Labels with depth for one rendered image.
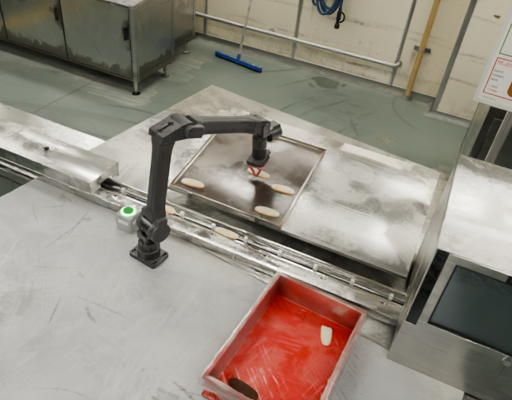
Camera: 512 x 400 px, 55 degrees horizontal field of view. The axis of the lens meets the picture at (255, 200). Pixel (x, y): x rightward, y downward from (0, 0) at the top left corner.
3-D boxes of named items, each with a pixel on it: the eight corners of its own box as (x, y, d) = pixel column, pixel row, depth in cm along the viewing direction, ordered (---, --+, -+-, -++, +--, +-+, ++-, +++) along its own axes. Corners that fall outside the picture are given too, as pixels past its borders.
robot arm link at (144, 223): (137, 240, 175) (145, 248, 172) (136, 218, 168) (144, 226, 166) (159, 229, 180) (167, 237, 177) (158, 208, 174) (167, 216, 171)
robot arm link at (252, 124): (164, 126, 159) (185, 141, 153) (168, 110, 156) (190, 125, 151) (252, 125, 191) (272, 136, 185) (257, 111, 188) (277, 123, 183)
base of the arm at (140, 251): (128, 255, 178) (153, 269, 173) (127, 238, 173) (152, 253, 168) (144, 242, 184) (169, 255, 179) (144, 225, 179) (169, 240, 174)
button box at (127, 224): (115, 234, 190) (113, 213, 183) (128, 223, 196) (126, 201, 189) (132, 242, 188) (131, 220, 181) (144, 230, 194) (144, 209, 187)
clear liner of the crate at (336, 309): (195, 396, 137) (196, 376, 131) (274, 286, 172) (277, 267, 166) (303, 460, 126) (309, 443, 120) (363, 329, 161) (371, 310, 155)
